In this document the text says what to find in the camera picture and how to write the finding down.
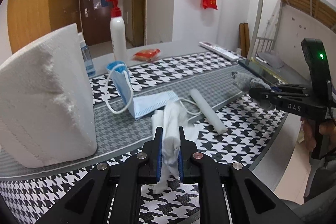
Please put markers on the metal bunk bed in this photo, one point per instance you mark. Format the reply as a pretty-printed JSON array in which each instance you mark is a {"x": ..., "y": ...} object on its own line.
[{"x": 279, "y": 26}]

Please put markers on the white red pump bottle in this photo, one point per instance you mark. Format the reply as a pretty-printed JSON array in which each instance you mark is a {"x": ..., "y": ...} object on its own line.
[{"x": 117, "y": 32}]

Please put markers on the dark brown door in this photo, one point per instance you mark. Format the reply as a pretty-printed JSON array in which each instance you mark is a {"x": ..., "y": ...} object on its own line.
[{"x": 95, "y": 19}]

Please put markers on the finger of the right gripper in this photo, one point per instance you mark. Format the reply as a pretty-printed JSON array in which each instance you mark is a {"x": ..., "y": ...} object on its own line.
[
  {"x": 273, "y": 96},
  {"x": 288, "y": 87}
]

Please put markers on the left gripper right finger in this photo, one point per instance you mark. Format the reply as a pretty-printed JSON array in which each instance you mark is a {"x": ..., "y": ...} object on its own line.
[{"x": 182, "y": 157}]

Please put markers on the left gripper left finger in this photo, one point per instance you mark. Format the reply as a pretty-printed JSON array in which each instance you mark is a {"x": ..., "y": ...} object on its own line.
[{"x": 157, "y": 150}]

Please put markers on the white foam roll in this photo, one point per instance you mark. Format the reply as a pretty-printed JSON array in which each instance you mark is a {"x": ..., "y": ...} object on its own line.
[{"x": 208, "y": 112}]

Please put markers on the white remote control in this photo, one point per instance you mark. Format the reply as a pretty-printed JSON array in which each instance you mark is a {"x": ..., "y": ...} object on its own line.
[{"x": 219, "y": 50}]

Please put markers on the red snack packet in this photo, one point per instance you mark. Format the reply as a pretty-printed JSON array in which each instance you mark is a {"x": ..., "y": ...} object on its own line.
[{"x": 147, "y": 55}]

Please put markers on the grey sock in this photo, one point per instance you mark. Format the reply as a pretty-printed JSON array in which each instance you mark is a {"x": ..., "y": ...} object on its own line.
[{"x": 245, "y": 82}]

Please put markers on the right hand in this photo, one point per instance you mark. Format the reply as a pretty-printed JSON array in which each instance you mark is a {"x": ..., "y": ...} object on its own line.
[{"x": 327, "y": 129}]

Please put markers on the white tissue cloth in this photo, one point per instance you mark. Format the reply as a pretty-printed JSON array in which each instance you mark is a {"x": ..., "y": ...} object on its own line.
[{"x": 170, "y": 119}]

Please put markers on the houndstooth table mat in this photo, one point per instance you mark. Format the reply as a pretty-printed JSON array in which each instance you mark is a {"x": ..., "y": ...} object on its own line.
[{"x": 226, "y": 125}]

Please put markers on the wooden boards against wall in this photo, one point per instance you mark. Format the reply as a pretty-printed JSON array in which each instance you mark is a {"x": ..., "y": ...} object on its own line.
[{"x": 244, "y": 38}]

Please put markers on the white styrofoam box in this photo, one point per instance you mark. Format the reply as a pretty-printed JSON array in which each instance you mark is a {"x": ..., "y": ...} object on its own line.
[{"x": 47, "y": 114}]

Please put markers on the blue surgical face mask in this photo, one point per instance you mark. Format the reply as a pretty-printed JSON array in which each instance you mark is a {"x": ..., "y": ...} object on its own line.
[{"x": 138, "y": 106}]

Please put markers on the blue spray bottle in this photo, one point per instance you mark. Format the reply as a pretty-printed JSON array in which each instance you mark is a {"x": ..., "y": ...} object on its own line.
[{"x": 86, "y": 56}]

